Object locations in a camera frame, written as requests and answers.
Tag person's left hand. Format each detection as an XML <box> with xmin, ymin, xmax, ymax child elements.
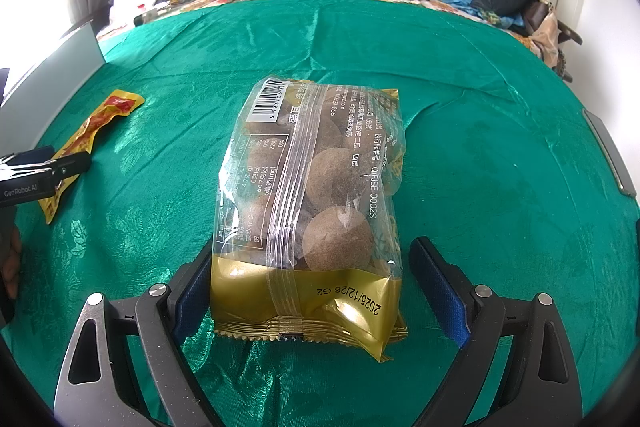
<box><xmin>0</xmin><ymin>224</ymin><xmax>23</xmax><ymax>300</ymax></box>

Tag small bottle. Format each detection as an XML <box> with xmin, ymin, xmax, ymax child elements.
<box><xmin>136</xmin><ymin>3</ymin><xmax>168</xmax><ymax>24</ymax></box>

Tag gold bag of brown balls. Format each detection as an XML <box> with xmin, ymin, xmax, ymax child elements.
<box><xmin>210</xmin><ymin>77</ymin><xmax>408</xmax><ymax>364</ymax></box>

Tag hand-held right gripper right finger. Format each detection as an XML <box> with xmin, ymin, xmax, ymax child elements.
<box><xmin>409</xmin><ymin>236</ymin><xmax>586</xmax><ymax>427</ymax></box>

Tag grey smartphone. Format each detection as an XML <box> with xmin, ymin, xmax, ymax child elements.
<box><xmin>582</xmin><ymin>109</ymin><xmax>638</xmax><ymax>198</ymax></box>

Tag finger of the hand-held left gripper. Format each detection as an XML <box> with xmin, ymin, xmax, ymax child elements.
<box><xmin>0</xmin><ymin>146</ymin><xmax>56</xmax><ymax>168</ymax></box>
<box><xmin>47</xmin><ymin>152</ymin><xmax>92</xmax><ymax>182</ymax></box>

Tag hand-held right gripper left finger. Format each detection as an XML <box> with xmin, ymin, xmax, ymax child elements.
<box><xmin>52</xmin><ymin>239</ymin><xmax>223</xmax><ymax>427</ymax></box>

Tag long yellow snack packet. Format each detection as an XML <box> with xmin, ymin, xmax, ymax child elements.
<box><xmin>39</xmin><ymin>90</ymin><xmax>146</xmax><ymax>225</ymax></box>

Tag grey storage box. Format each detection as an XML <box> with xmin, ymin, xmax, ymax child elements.
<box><xmin>0</xmin><ymin>19</ymin><xmax>107</xmax><ymax>148</ymax></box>

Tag dark wooden chair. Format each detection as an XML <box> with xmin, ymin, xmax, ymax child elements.
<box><xmin>522</xmin><ymin>0</ymin><xmax>583</xmax><ymax>82</ymax></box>

